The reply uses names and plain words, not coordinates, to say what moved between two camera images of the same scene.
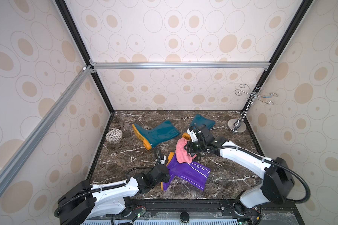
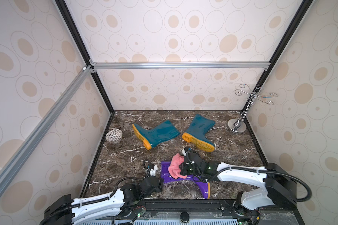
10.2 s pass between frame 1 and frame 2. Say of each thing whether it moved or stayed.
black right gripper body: moved
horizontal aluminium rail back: stayed
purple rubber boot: moved
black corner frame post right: stayed
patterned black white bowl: stayed
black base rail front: stayed
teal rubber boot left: stayed
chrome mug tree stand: stayed
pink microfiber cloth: moved
